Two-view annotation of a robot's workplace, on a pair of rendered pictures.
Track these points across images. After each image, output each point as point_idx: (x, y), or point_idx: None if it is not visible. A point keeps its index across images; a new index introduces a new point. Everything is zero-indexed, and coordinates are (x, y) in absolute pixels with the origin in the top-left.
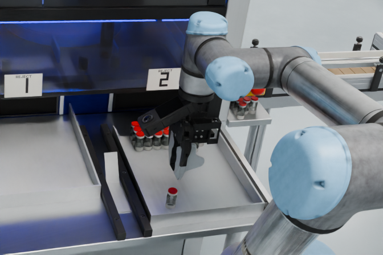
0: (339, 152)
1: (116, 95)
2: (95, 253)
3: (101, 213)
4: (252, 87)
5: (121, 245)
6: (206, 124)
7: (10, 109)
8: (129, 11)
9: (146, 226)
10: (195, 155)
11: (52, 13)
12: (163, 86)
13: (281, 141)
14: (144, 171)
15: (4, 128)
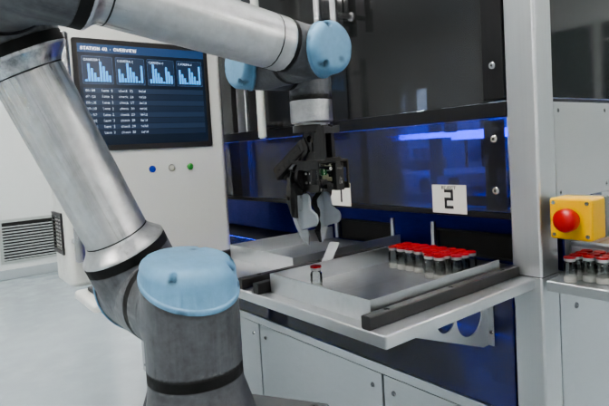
0: None
1: (440, 234)
2: None
3: None
4: (246, 66)
5: (240, 294)
6: (304, 163)
7: (361, 233)
8: (405, 116)
9: (258, 282)
10: (308, 208)
11: (352, 123)
12: (449, 208)
13: None
14: (360, 275)
15: (342, 243)
